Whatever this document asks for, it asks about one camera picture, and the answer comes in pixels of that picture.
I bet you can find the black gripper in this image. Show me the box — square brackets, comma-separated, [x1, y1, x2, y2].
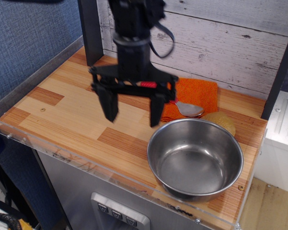
[90, 35, 178, 127]

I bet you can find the stainless steel bowl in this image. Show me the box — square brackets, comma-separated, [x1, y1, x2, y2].
[147, 118, 243, 202]

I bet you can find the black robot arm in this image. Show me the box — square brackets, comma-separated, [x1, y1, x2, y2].
[90, 0, 178, 127]

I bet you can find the orange folded cloth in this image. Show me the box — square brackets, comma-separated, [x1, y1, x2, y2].
[161, 78, 218, 122]

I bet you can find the plastic toy chicken drumstick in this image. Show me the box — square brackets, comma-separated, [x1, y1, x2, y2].
[202, 112, 236, 136]

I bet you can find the stainless steel cabinet front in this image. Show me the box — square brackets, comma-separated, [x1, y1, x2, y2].
[37, 151, 205, 230]

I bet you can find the silver button control panel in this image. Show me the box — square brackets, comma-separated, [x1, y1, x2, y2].
[91, 192, 150, 230]

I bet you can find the white appliance at right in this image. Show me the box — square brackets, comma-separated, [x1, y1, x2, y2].
[254, 91, 288, 191]

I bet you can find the red handled metal spoon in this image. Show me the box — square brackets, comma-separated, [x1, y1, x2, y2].
[140, 81, 204, 117]

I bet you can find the dark left shelf post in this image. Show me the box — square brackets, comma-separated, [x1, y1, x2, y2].
[78, 0, 104, 66]

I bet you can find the dark shelf post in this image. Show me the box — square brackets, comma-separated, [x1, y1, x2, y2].
[261, 44, 288, 120]
[78, 0, 104, 66]

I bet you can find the dark right shelf post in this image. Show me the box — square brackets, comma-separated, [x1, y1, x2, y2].
[261, 44, 288, 120]

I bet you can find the black braided cable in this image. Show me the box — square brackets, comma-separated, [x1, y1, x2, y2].
[0, 210, 22, 230]

